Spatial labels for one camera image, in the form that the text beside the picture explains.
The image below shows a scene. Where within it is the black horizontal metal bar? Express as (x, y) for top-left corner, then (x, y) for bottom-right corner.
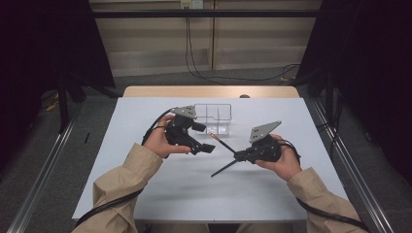
(91, 9), (322, 18)

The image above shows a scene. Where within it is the person's right hand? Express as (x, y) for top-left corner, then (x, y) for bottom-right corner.
(255, 133), (303, 183)

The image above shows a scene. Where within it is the right hand-held gripper cable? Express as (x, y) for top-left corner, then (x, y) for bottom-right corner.
(280, 139), (370, 232)

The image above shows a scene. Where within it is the black wall cable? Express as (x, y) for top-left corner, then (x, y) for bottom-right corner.
(184, 16), (227, 85)
(188, 16), (302, 82)

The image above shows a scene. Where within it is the person's leg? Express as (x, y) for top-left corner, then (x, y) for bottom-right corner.
(152, 222), (210, 233)
(237, 222), (294, 233)

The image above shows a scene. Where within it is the black chopstick orange end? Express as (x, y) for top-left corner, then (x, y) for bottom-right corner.
(208, 131), (237, 154)
(210, 159), (240, 179)

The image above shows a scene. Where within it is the left hand-held gripper cable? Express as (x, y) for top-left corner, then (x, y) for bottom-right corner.
(75, 108), (176, 227)

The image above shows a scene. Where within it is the aluminium rail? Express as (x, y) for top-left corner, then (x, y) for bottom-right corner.
(6, 103), (82, 233)
(310, 98), (395, 233)

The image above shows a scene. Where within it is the person's left leg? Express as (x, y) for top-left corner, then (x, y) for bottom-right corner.
(152, 222), (210, 233)

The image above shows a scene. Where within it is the person's right leg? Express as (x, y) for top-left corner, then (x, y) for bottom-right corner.
(237, 222), (294, 233)

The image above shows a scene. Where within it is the wooden table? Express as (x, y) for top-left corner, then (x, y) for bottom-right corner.
(121, 85), (300, 99)

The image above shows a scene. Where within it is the clear plastic divided holder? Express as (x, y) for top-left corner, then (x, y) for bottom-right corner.
(193, 103), (233, 136)

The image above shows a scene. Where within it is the black curtain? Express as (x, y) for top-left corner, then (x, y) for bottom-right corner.
(295, 0), (412, 185)
(0, 0), (116, 169)

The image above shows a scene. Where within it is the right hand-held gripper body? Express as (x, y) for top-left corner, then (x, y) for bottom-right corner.
(245, 120), (283, 164)

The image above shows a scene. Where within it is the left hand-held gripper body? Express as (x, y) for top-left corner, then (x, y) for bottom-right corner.
(164, 105), (203, 155)

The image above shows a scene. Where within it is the black metal stand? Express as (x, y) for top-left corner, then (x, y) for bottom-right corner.
(325, 69), (334, 122)
(57, 76), (71, 134)

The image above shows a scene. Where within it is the white wall outlet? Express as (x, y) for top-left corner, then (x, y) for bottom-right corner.
(180, 0), (204, 10)

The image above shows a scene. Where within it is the hand-held gripper cable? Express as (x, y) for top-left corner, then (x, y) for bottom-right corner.
(280, 139), (370, 232)
(75, 108), (176, 227)

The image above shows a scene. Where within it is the person's left hand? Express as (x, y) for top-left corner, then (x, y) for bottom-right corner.
(143, 114), (192, 159)

